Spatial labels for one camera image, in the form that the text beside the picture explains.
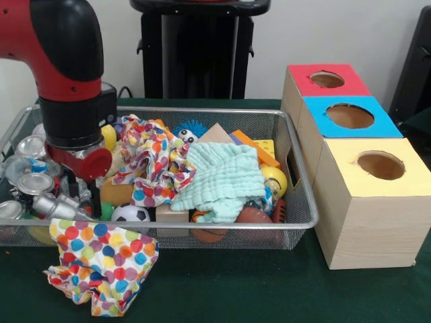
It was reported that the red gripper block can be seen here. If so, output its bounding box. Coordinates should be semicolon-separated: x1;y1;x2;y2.
45;144;113;219

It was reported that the wooden box with three holes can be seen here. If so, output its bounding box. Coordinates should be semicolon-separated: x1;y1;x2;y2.
280;63;431;270

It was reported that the plain wooden block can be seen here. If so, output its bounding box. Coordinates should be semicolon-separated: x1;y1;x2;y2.
156;204;189;223
201;122;236;144

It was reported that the yellow tennis ball toy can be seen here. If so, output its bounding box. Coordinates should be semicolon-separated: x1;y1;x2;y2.
100;124;118;151

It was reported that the mint green waffle cloth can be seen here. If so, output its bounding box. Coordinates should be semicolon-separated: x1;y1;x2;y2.
170;141;267;223

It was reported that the dark green tablecloth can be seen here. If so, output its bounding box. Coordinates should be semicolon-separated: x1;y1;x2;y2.
0;98;431;323
399;107;431;142

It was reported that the shallow wire mesh bin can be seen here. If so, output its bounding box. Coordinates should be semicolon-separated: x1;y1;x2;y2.
0;104;320;250

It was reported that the small brown football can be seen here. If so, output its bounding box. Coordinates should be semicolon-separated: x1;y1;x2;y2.
235;206;273;223

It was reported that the colourful polka dot cloth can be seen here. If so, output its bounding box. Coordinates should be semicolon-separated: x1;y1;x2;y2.
43;217;160;318
112;114;198;208

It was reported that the silver toy robot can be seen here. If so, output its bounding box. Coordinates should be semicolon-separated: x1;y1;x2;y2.
32;193;92;221

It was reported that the small soccer ball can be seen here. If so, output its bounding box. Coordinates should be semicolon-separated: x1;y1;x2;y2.
110;205;152;222

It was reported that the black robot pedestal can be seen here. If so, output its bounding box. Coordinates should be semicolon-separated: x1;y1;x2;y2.
129;0;272;100

